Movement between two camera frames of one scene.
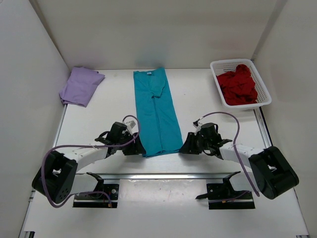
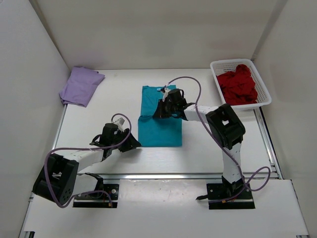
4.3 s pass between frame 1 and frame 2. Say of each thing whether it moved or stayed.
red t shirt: stayed
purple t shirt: stayed
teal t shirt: moved
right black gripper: moved
